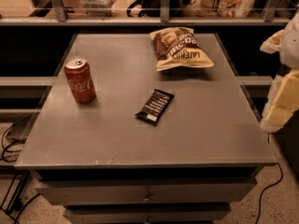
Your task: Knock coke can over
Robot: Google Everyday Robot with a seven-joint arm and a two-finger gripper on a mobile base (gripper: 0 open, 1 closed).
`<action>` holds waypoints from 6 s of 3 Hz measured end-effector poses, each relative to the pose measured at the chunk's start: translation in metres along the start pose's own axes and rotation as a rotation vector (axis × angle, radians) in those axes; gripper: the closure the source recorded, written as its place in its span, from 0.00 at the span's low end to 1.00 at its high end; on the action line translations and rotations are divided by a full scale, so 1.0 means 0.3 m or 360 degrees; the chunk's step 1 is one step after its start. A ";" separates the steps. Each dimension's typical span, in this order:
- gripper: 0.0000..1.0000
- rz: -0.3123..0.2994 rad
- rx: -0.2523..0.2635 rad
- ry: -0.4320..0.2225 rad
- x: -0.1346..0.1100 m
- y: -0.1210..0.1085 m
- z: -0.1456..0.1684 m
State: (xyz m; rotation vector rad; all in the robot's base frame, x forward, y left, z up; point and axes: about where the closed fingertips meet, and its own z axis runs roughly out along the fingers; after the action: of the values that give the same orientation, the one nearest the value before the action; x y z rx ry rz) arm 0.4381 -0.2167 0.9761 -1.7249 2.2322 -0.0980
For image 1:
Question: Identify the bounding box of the red coke can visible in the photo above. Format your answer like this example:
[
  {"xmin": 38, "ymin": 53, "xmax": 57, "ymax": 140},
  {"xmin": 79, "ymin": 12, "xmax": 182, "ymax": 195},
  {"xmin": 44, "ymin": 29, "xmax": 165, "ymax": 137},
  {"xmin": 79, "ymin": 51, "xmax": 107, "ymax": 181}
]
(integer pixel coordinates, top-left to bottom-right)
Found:
[{"xmin": 64, "ymin": 57, "xmax": 96, "ymax": 104}]

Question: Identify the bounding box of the brown yellow chip bag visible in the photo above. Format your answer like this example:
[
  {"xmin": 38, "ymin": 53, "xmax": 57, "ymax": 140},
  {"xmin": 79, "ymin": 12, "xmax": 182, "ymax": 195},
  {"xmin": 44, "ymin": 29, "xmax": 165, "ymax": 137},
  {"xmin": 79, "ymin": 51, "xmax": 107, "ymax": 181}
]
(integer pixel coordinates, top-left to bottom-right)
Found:
[{"xmin": 149, "ymin": 27, "xmax": 214, "ymax": 71}]

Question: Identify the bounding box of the black bag on shelf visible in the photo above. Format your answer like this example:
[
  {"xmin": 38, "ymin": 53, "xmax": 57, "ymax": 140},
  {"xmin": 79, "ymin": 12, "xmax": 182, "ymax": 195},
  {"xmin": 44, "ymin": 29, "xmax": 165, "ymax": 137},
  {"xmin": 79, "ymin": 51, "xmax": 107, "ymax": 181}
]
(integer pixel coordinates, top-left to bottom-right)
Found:
[{"xmin": 126, "ymin": 0, "xmax": 196, "ymax": 17}]

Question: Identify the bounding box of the lower grey drawer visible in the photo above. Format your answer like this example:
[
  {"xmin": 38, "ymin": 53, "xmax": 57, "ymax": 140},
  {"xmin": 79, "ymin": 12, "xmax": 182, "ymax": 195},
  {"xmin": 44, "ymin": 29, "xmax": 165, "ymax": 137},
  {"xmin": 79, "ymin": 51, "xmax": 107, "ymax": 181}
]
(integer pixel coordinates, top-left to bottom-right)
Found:
[{"xmin": 64, "ymin": 205, "xmax": 231, "ymax": 224}]

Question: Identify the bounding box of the upper grey drawer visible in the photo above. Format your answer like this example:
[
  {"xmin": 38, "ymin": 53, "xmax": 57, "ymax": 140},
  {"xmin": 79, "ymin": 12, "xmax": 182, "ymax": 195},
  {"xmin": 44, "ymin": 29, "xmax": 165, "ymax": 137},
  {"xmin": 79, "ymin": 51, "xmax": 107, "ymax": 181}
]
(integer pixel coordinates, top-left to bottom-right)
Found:
[{"xmin": 36, "ymin": 178, "xmax": 256, "ymax": 205}]

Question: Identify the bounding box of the black cable right floor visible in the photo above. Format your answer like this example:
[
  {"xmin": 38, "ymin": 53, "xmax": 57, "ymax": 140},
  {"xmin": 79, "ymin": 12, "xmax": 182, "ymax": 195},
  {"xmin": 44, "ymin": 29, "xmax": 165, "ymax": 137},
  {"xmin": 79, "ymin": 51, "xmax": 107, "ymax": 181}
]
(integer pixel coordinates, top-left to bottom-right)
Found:
[{"xmin": 254, "ymin": 133, "xmax": 284, "ymax": 224}]

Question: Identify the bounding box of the colourful snack bag on shelf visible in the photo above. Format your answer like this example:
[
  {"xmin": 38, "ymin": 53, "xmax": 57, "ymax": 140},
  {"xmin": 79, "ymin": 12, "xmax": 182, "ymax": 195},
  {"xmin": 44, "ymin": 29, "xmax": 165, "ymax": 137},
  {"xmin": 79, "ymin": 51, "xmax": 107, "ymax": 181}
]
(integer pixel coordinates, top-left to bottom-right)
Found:
[{"xmin": 197, "ymin": 0, "xmax": 255, "ymax": 18}]

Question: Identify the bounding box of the grey drawer cabinet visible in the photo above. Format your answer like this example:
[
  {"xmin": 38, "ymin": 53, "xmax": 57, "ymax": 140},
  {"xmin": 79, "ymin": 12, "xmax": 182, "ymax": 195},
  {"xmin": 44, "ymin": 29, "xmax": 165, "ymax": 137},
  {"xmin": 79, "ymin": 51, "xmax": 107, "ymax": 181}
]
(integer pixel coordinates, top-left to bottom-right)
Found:
[{"xmin": 16, "ymin": 34, "xmax": 277, "ymax": 224}]

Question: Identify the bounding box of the grey drawer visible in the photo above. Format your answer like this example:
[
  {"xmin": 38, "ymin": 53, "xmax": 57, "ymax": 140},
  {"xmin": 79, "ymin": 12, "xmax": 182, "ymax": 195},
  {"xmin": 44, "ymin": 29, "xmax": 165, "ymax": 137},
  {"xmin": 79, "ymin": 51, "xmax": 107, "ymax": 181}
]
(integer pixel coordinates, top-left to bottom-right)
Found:
[
  {"xmin": 64, "ymin": 205, "xmax": 231, "ymax": 224},
  {"xmin": 36, "ymin": 178, "xmax": 256, "ymax": 205}
]

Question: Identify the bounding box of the black snack bar wrapper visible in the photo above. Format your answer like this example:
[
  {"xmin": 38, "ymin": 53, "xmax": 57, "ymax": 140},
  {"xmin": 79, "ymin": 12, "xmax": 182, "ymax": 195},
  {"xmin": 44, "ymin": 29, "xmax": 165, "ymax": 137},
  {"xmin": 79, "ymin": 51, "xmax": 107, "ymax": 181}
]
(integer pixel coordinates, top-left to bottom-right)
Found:
[{"xmin": 135, "ymin": 89, "xmax": 175, "ymax": 124}]

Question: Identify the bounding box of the grey metal shelf rail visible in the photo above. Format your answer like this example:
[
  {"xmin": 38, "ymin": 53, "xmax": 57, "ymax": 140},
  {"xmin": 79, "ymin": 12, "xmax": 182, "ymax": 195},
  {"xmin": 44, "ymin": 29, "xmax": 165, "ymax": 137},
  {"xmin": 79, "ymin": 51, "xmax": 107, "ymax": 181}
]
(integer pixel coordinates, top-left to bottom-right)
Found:
[{"xmin": 0, "ymin": 0, "xmax": 299, "ymax": 27}]

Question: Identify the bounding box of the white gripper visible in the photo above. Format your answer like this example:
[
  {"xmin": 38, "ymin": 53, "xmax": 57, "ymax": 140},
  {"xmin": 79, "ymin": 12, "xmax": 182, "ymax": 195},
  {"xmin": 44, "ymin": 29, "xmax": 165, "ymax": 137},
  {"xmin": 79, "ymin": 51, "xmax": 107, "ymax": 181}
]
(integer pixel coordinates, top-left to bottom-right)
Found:
[{"xmin": 260, "ymin": 13, "xmax": 299, "ymax": 133}]

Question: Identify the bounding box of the black cables left floor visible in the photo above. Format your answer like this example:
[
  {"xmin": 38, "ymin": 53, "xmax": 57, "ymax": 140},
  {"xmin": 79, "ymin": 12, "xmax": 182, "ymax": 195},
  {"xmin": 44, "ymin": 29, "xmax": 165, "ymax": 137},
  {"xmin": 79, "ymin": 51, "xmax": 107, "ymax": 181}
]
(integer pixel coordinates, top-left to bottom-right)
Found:
[{"xmin": 0, "ymin": 115, "xmax": 41, "ymax": 224}]

